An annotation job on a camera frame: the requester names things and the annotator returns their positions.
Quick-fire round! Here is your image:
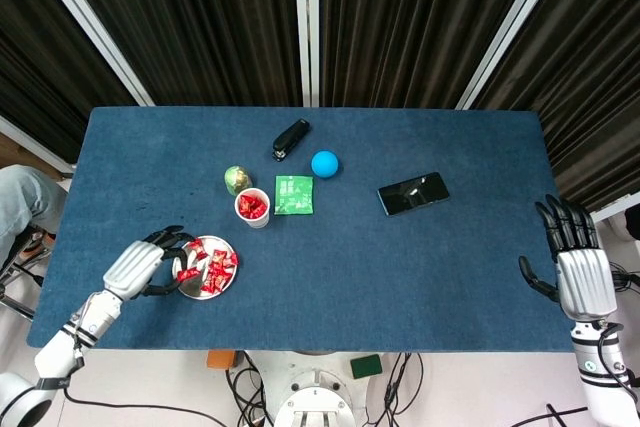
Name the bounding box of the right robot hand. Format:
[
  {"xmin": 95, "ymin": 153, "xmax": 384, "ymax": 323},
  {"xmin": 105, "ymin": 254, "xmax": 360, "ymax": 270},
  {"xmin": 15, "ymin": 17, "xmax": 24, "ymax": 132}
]
[{"xmin": 518, "ymin": 194, "xmax": 619, "ymax": 322}]

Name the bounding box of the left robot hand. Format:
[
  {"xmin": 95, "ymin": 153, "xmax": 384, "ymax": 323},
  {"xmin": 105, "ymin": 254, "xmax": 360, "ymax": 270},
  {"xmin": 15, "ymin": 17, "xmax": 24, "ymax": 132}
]
[{"xmin": 102, "ymin": 225, "xmax": 197, "ymax": 301}]

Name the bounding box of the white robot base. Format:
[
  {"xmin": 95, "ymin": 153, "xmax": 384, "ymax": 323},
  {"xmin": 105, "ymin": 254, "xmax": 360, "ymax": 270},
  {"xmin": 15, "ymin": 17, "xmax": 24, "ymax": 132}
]
[{"xmin": 244, "ymin": 349, "xmax": 381, "ymax": 427}]

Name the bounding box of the round metal plate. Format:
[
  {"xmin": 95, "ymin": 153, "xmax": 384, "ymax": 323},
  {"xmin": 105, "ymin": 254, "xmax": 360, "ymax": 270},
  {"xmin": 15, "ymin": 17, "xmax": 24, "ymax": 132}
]
[{"xmin": 172, "ymin": 235, "xmax": 239, "ymax": 302}]

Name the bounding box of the white paper cup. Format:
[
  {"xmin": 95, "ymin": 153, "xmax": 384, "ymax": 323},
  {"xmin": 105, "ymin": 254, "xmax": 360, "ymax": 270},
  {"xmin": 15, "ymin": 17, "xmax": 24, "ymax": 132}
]
[{"xmin": 233, "ymin": 187, "xmax": 272, "ymax": 230}]

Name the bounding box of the grey shoe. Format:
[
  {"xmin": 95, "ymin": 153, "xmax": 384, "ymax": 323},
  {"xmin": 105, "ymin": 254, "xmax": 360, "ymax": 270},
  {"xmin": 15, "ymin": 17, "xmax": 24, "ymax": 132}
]
[{"xmin": 22, "ymin": 229, "xmax": 56, "ymax": 261}]

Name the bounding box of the black metal chair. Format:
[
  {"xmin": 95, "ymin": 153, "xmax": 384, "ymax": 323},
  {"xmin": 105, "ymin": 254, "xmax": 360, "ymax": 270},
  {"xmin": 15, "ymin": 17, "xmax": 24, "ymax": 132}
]
[{"xmin": 0, "ymin": 224, "xmax": 56, "ymax": 321}]

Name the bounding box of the orange box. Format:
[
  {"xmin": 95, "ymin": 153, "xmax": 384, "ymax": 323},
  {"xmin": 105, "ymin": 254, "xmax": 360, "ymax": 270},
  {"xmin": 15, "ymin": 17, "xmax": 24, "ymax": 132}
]
[{"xmin": 207, "ymin": 350, "xmax": 236, "ymax": 371}]

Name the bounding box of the person leg in jeans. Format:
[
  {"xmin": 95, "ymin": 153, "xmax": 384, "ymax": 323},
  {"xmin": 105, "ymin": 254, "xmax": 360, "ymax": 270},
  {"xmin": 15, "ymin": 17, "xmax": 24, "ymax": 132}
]
[{"xmin": 0, "ymin": 165, "xmax": 69, "ymax": 268}]

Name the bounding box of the yellow-green round fruit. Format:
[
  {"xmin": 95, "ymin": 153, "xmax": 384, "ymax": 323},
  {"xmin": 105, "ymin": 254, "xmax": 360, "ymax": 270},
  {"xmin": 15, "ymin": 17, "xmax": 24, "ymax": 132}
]
[{"xmin": 223, "ymin": 165, "xmax": 253, "ymax": 197}]

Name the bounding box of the green sachet packet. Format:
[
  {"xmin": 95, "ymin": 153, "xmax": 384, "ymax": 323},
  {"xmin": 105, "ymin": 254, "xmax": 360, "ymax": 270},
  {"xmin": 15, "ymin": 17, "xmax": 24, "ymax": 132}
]
[{"xmin": 273, "ymin": 174, "xmax": 315, "ymax": 217}]

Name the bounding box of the black smartphone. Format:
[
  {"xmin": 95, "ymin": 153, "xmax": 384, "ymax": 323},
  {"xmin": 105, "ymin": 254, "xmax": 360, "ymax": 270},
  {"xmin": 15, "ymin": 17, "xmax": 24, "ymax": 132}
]
[{"xmin": 376, "ymin": 171, "xmax": 451, "ymax": 218}]

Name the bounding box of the black stapler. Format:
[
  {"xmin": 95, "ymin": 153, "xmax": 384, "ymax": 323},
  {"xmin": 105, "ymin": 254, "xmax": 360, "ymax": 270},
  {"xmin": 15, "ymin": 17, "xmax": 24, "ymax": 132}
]
[{"xmin": 271, "ymin": 118, "xmax": 310, "ymax": 163}]

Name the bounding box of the black curtain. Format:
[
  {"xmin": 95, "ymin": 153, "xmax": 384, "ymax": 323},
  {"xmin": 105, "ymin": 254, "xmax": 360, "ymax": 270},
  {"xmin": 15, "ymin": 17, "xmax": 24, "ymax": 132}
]
[
  {"xmin": 472, "ymin": 0, "xmax": 640, "ymax": 213},
  {"xmin": 318, "ymin": 0, "xmax": 545, "ymax": 109},
  {"xmin": 52, "ymin": 0, "xmax": 304, "ymax": 108},
  {"xmin": 0, "ymin": 0, "xmax": 142, "ymax": 164}
]

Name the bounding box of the blue table cloth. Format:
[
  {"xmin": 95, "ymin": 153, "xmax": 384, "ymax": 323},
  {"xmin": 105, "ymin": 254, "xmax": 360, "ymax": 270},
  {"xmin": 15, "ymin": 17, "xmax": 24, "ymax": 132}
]
[{"xmin": 25, "ymin": 106, "xmax": 581, "ymax": 352}]

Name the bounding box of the blue ball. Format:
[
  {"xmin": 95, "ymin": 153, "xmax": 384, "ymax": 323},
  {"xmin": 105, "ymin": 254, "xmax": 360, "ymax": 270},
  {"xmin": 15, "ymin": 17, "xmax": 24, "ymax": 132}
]
[{"xmin": 310, "ymin": 149, "xmax": 341, "ymax": 180}]

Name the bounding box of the dark green box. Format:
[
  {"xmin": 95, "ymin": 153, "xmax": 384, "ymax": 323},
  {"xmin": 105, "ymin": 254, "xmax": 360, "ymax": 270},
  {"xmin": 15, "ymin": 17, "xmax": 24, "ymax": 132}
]
[{"xmin": 349, "ymin": 354, "xmax": 384, "ymax": 381}]

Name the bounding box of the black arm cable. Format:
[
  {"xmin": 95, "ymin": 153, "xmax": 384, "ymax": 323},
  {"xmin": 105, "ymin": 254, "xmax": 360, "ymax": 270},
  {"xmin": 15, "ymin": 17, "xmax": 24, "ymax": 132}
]
[
  {"xmin": 597, "ymin": 321, "xmax": 634, "ymax": 388},
  {"xmin": 62, "ymin": 386, "xmax": 236, "ymax": 427}
]

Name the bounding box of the white frame post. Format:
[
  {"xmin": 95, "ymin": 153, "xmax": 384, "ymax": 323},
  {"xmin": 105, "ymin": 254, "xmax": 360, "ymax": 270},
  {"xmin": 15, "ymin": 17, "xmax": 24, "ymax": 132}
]
[
  {"xmin": 292, "ymin": 0, "xmax": 321, "ymax": 108},
  {"xmin": 22, "ymin": 0, "xmax": 156, "ymax": 108},
  {"xmin": 589, "ymin": 191, "xmax": 640, "ymax": 224},
  {"xmin": 0, "ymin": 115, "xmax": 77, "ymax": 179},
  {"xmin": 454, "ymin": 0, "xmax": 574, "ymax": 111}
]

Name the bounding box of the black cable bundle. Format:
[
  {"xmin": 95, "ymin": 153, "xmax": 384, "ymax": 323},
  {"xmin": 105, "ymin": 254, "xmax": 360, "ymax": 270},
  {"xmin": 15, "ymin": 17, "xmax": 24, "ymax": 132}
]
[
  {"xmin": 367, "ymin": 351, "xmax": 426, "ymax": 427},
  {"xmin": 224, "ymin": 351, "xmax": 276, "ymax": 427}
]

